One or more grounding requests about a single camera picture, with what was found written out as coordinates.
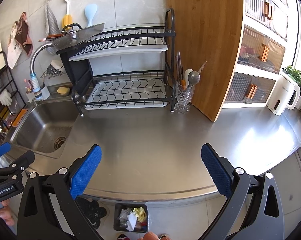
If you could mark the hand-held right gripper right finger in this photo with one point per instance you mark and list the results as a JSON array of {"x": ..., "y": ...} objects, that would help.
[{"x": 215, "y": 170}]

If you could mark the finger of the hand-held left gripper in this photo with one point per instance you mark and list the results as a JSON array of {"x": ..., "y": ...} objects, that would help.
[
  {"x": 0, "y": 150},
  {"x": 23, "y": 161}
]

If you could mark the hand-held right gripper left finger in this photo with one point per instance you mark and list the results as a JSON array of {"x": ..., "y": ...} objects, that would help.
[{"x": 85, "y": 171}]

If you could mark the black trash bin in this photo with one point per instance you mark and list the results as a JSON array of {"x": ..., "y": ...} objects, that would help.
[{"x": 116, "y": 223}]

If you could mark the white paper towel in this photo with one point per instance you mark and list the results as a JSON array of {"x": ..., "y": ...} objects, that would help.
[{"x": 131, "y": 221}]

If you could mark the large yellow plastic bag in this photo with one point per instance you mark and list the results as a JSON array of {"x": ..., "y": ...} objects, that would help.
[{"x": 140, "y": 212}]

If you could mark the person's left hand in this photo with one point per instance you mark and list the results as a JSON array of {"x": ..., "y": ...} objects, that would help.
[{"x": 6, "y": 217}]

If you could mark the steel sink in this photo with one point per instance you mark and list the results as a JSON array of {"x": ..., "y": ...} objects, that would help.
[{"x": 40, "y": 127}]

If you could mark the black floor mat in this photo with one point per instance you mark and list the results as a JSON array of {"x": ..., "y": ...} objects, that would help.
[{"x": 93, "y": 212}]

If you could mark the white glove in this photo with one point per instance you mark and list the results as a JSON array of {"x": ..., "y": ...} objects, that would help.
[{"x": 5, "y": 97}]

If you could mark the white holder cup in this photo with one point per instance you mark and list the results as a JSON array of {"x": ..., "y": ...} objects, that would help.
[{"x": 44, "y": 93}]

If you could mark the steel faucet blue filter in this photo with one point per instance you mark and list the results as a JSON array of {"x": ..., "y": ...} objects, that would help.
[{"x": 36, "y": 85}]

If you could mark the red patterned slipper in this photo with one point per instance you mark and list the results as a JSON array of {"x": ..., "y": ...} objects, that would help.
[
  {"x": 121, "y": 236},
  {"x": 163, "y": 236}
]

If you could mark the glass utensil holder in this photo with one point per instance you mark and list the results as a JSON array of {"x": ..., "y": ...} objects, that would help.
[{"x": 183, "y": 97}]

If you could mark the yellow sponge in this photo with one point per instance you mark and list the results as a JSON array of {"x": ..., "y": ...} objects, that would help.
[{"x": 63, "y": 90}]

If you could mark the black metal shelf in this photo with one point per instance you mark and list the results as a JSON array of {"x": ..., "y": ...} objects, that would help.
[{"x": 7, "y": 66}]

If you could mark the person's pink fleece pants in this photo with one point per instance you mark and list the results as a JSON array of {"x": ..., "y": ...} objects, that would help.
[{"x": 150, "y": 236}]

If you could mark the metal ladle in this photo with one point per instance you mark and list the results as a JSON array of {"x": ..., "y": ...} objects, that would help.
[{"x": 194, "y": 77}]

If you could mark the white printed hanging cloth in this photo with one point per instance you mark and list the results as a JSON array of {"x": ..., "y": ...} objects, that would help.
[{"x": 14, "y": 52}]

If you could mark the white electric kettle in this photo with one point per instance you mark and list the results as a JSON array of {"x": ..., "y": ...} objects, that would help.
[{"x": 280, "y": 95}]

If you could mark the white spoon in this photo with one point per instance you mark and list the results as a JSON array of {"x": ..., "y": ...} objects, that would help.
[{"x": 186, "y": 73}]

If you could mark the thin bottle brush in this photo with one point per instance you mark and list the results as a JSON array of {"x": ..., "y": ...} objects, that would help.
[{"x": 203, "y": 67}]

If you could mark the dark chopsticks bundle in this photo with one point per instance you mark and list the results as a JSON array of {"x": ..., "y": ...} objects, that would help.
[{"x": 179, "y": 67}]

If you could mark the brown pink hanging towel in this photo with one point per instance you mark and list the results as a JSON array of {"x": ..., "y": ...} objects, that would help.
[{"x": 24, "y": 33}]

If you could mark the green potted plant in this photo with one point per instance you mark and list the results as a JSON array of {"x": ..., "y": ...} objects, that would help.
[{"x": 300, "y": 80}]

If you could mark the bamboo cutting board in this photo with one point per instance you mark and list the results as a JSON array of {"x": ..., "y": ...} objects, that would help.
[{"x": 205, "y": 42}]

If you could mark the steel colander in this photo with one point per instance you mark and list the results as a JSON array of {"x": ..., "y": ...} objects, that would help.
[{"x": 73, "y": 38}]

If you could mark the grey hanging cloth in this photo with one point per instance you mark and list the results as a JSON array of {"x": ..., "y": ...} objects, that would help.
[{"x": 51, "y": 22}]

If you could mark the yellow dish brush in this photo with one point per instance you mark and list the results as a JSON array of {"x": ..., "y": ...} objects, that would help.
[{"x": 66, "y": 21}]

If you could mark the light blue rice paddle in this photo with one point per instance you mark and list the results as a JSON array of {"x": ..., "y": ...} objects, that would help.
[{"x": 90, "y": 11}]

